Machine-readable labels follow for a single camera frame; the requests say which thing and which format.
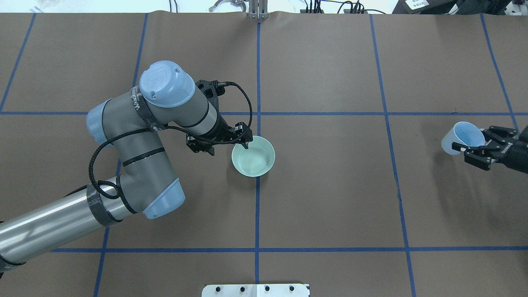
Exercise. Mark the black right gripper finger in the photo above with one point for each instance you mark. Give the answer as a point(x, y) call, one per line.
point(462, 148)
point(488, 135)

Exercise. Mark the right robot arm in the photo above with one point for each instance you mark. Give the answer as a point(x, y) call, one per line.
point(483, 147)

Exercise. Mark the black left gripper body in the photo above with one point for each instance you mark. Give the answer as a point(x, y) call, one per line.
point(223, 131)

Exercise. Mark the aluminium frame post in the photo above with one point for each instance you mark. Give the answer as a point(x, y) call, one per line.
point(257, 9)

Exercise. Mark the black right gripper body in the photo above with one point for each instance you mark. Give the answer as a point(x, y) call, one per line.
point(515, 151)

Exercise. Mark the grey metal clamp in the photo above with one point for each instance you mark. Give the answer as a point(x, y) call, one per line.
point(221, 5)

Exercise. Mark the light green ceramic bowl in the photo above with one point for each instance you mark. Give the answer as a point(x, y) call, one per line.
point(255, 160)

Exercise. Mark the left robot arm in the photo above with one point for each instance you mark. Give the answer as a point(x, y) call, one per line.
point(130, 171)

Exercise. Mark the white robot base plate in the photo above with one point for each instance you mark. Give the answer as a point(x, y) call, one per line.
point(257, 290)

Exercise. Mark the light blue plastic cup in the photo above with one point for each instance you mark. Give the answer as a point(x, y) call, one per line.
point(463, 133)

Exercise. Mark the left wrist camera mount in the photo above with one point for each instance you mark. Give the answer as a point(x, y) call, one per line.
point(212, 90)

